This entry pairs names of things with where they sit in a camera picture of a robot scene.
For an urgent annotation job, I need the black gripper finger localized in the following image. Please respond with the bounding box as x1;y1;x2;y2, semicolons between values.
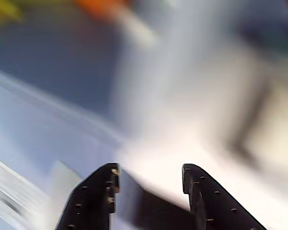
55;162;121;230
181;163;267;230

